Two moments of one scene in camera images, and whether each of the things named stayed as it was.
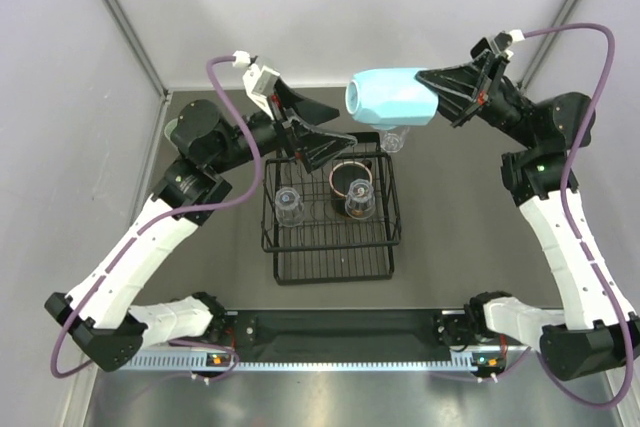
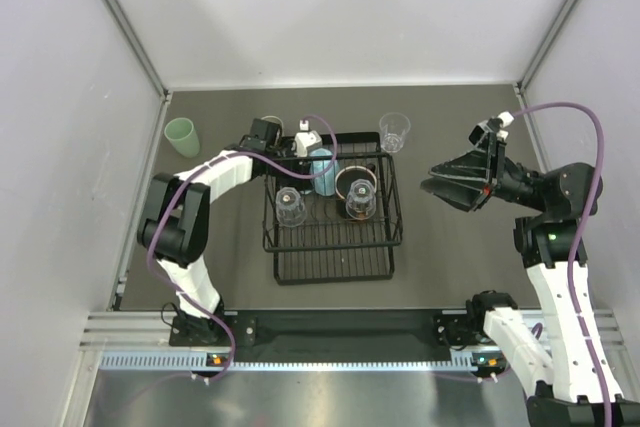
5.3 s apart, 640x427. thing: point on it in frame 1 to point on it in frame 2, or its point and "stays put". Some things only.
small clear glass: x=360 y=203 stays put
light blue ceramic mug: x=389 y=98 to x=326 y=184
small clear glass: x=289 y=210 stays put
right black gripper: x=480 y=78 to x=487 y=167
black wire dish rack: x=338 y=223 stays put
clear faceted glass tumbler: x=394 y=141 stays put
